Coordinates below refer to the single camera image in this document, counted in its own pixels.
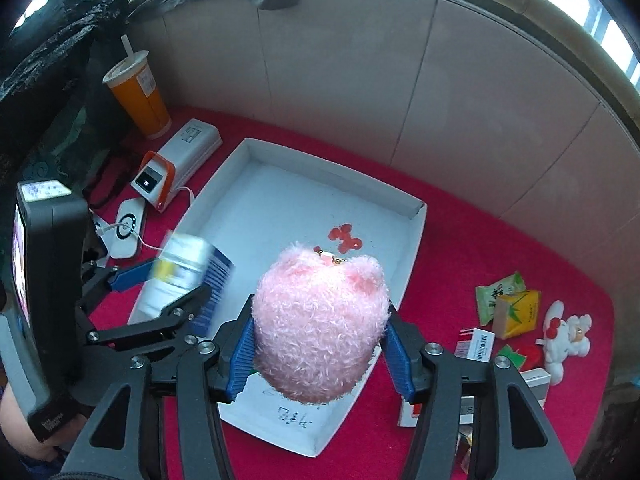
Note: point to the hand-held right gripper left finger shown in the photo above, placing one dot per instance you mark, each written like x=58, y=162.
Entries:
x=240, y=360

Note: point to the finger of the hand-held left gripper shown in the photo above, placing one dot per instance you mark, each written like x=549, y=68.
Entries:
x=150, y=327
x=134, y=276

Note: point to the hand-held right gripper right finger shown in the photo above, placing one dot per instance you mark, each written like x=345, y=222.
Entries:
x=400, y=360

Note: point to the white and blue medicine box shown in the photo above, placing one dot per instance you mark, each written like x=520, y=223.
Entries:
x=185, y=265

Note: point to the pink plush toy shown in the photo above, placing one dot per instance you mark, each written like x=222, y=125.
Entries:
x=320, y=325

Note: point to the white cardboard tray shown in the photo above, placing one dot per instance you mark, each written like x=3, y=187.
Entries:
x=280, y=200

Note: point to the person's left forearm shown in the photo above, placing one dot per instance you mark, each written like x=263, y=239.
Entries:
x=20, y=425

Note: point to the white oval charger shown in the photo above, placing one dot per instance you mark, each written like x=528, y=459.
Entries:
x=127, y=225

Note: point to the white barcode box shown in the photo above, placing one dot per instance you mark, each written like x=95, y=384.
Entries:
x=477, y=344

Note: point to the green snack packet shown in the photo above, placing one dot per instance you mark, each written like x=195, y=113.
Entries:
x=492, y=300

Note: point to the white and orange device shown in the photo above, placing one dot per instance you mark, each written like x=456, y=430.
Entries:
x=175, y=160

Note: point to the red and green packet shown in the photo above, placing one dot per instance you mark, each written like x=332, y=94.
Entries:
x=525, y=357

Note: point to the yellow carton box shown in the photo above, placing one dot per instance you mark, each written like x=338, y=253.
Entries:
x=517, y=315

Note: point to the dark patterned bag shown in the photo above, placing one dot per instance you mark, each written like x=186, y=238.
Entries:
x=70, y=130

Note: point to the small red bow ornament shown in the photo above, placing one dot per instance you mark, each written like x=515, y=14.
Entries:
x=345, y=239

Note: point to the small white box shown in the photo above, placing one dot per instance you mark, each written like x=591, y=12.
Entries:
x=537, y=385

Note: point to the red felt table cover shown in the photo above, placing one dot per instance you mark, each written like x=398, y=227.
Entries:
x=475, y=240

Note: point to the white plush toy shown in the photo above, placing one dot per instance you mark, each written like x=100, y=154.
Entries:
x=562, y=340

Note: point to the orange drink cup with straw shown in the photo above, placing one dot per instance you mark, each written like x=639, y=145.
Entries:
x=142, y=100

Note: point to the black plastic bag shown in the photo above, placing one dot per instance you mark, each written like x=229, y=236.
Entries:
x=60, y=45

